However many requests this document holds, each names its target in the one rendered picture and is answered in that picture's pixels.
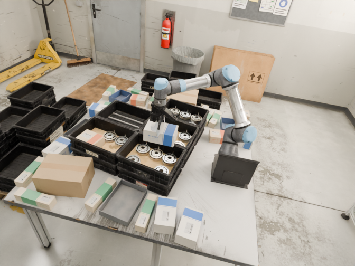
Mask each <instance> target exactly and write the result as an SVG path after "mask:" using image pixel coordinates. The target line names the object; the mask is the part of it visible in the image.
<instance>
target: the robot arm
mask: <svg viewBox="0 0 355 266"><path fill-rule="evenodd" d="M239 79H240V71H239V69H238V68H237V67H236V66H234V65H232V64H230V65H226V66H224V67H222V68H219V69H216V70H214V71H212V72H210V73H207V74H204V75H203V76H201V77H197V78H192V79H187V80H183V79H180V80H179V79H178V80H173V81H168V80H167V79H166V78H157V79H156V80H155V83H154V101H152V103H151V106H152V107H151V112H150V121H152V122H156V123H155V126H152V127H151V130H152V131H154V132H156V133H157V134H156V137H158V136H159V135H160V130H161V123H162V122H165V116H166V117H168V118H169V119H170V120H171V121H172V122H176V120H177V118H178V117H177V116H176V115H175V114H174V113H173V112H171V111H170V110H169V109H168V108H167V107H166V98H167V96H170V95H173V94H177V93H181V92H186V91H190V90H194V89H198V88H203V87H206V88H209V87H217V86H221V87H222V89H223V90H225V92H226V95H227V99H228V102H229V105H230V109H231V112H232V116H233V119H234V121H235V124H228V125H226V126H225V129H224V135H223V140H222V145H221V147H220V149H219V150H218V153H221V154H225V155H230V156H236V157H239V154H238V143H246V144H247V143H252V142H253V141H254V140H255V139H256V137H257V129H256V128H255V127H254V126H252V125H251V122H250V121H248V120H247V117H246V113H245V110H244V106H243V104H242V100H241V96H240V93H239V90H238V84H239V81H238V80H239Z"/></svg>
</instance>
